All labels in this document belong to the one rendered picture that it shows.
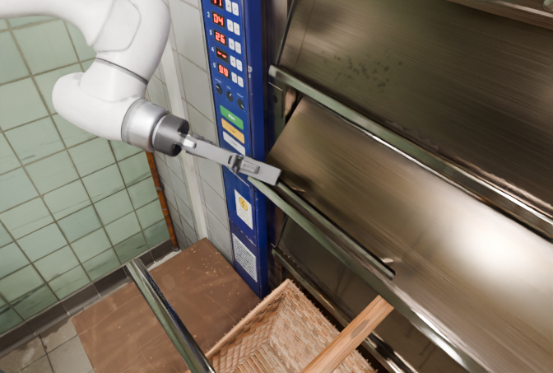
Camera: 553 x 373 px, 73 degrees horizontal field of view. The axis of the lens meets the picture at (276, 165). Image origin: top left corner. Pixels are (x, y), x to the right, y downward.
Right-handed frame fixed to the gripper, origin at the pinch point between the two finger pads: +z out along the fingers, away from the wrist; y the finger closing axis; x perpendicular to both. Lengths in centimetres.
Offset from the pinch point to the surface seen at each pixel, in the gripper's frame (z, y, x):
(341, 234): 15.9, -11.0, 4.2
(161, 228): -50, 127, 52
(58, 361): -62, 94, 116
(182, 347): -0.7, -12.1, 29.4
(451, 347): 33.7, -18.0, 12.1
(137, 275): -14.0, -3.4, 25.5
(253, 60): -9.4, 0.9, -18.8
